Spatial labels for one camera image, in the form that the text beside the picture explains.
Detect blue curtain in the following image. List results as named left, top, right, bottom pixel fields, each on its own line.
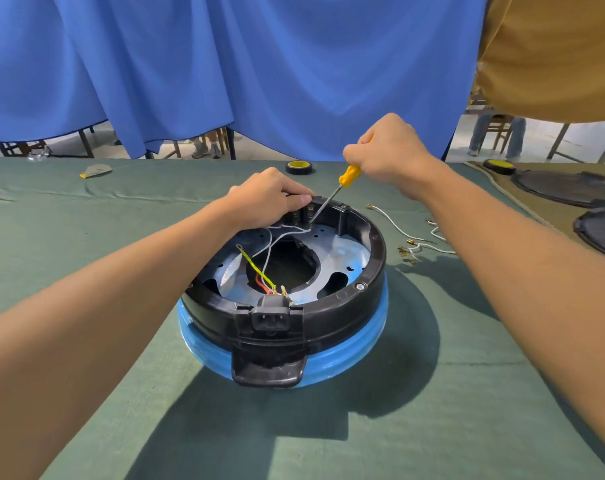
left=0, top=0, right=489, bottom=162

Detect white wire inside cooker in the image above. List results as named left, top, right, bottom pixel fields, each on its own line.
left=251, top=221, right=314, bottom=276

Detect green table cloth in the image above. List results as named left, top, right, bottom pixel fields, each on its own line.
left=0, top=157, right=605, bottom=480

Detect black round cooker base cover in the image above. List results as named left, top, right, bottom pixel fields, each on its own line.
left=573, top=208, right=605, bottom=264
left=511, top=170, right=605, bottom=210

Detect person's left forearm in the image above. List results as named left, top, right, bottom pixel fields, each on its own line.
left=0, top=197, right=238, bottom=480

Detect mustard brown curtain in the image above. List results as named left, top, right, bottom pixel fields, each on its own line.
left=475, top=0, right=605, bottom=124

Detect dark chair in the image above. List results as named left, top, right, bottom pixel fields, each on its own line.
left=0, top=139, right=50, bottom=158

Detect yellow green ground wire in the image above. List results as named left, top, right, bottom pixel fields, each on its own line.
left=235, top=243, right=279, bottom=294

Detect person's right forearm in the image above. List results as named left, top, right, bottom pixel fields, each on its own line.
left=412, top=159, right=605, bottom=468

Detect person's left hand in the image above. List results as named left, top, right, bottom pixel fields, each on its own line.
left=222, top=167, right=315, bottom=231

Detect long white loose wire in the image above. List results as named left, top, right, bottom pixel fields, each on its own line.
left=366, top=205, right=437, bottom=244

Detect brass wire terminals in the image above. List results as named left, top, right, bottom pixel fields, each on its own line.
left=397, top=238, right=422, bottom=264

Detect short white loose wire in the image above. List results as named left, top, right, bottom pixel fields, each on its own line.
left=407, top=219, right=456, bottom=256

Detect yellow handled screwdriver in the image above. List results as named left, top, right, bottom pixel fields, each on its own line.
left=310, top=164, right=362, bottom=228

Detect person's right hand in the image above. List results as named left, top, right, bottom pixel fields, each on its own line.
left=342, top=113, right=441, bottom=201

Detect grey metal table legs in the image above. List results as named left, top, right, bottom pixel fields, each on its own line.
left=546, top=122, right=605, bottom=164

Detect blue cooker with black base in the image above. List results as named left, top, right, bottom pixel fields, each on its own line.
left=177, top=195, right=389, bottom=390

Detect wooden chair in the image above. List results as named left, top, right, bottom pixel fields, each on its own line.
left=160, top=127, right=237, bottom=160
left=468, top=89, right=515, bottom=154

